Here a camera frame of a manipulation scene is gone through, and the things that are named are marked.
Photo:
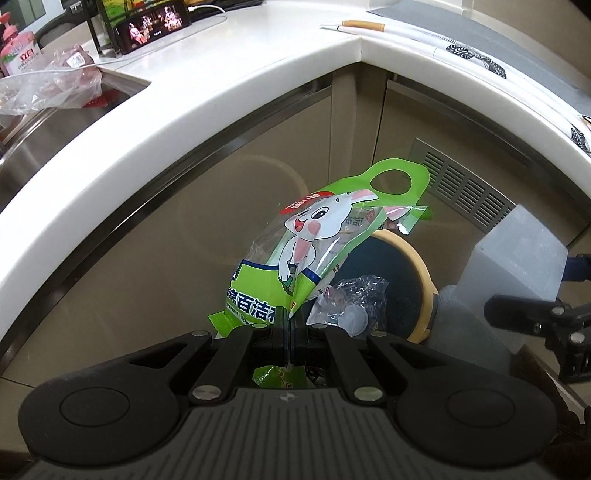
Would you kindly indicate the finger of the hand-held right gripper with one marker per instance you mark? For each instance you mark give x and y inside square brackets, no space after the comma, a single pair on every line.
[579,267]
[517,314]

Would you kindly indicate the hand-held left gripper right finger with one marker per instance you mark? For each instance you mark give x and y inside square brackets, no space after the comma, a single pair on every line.
[298,344]

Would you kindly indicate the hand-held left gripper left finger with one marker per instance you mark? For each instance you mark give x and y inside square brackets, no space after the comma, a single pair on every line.
[279,341]

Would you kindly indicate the translucent plastic box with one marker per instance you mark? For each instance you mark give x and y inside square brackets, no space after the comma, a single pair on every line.
[512,258]

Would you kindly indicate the clear plastic bag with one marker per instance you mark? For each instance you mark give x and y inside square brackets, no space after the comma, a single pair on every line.
[360,295]

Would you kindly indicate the green rabbit print package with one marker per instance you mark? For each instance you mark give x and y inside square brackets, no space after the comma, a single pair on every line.
[300,230]

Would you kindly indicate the blue waste bin cream rim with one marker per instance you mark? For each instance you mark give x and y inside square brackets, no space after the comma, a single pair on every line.
[401,286]

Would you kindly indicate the metal vent grille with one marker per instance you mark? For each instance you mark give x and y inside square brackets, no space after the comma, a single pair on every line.
[461,189]

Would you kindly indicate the steel sink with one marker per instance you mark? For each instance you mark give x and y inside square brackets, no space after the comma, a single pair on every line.
[55,134]

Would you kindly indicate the cigarette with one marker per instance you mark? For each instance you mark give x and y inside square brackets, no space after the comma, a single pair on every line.
[364,24]

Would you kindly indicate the smartphone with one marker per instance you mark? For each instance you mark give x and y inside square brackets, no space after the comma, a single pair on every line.
[152,23]

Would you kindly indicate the clear bag of meat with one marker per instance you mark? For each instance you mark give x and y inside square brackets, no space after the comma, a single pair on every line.
[69,69]

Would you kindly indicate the pink soap bottle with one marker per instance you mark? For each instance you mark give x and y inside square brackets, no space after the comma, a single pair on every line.
[21,50]

